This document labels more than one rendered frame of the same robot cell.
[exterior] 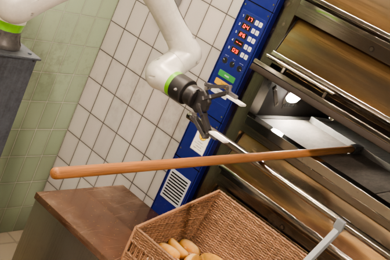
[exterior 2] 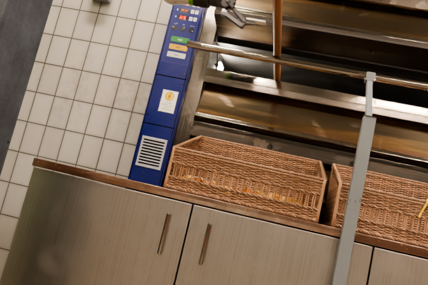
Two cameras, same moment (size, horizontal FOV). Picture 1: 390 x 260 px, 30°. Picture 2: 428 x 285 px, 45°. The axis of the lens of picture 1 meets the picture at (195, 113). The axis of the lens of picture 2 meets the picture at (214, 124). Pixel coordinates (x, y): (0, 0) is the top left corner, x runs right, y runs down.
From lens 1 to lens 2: 1.69 m
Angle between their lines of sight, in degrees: 34
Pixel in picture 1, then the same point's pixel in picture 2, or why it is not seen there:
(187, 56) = not seen: outside the picture
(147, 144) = (106, 128)
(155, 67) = not seen: outside the picture
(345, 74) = (287, 9)
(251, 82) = (203, 40)
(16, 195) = not seen: outside the picture
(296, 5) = not seen: outside the picture
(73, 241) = (102, 188)
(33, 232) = (39, 203)
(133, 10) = (60, 16)
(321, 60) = (263, 5)
